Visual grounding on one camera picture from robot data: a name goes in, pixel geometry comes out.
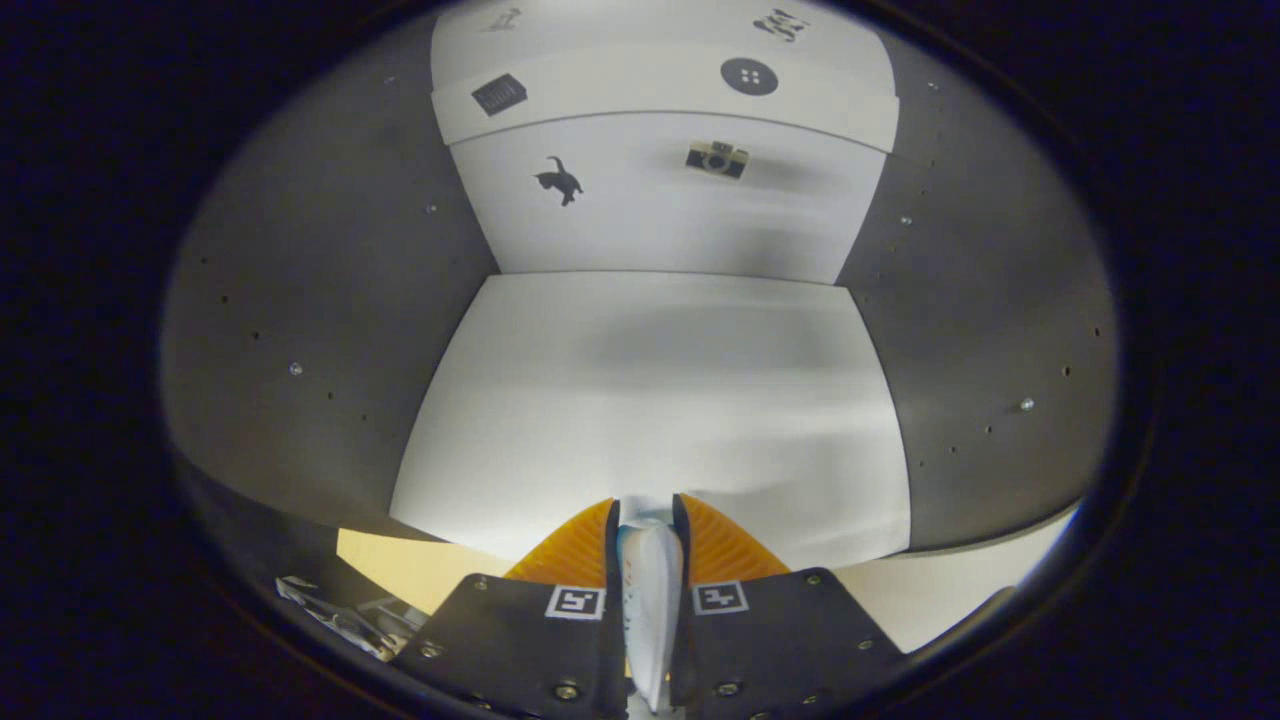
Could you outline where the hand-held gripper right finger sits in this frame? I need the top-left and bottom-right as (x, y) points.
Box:
(668, 493), (906, 720)

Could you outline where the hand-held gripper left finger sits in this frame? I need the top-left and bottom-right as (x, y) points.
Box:
(395, 497), (629, 720)

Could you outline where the white and blue tube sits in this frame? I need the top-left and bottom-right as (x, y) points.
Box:
(615, 518), (686, 713)

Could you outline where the white cabinet shelf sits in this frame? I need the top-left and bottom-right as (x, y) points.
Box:
(388, 270), (913, 571)

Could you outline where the grey floor clutter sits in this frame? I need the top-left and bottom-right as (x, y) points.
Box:
(275, 575), (426, 663)

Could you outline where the grey cabinet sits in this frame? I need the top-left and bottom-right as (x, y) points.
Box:
(160, 0), (1121, 561)

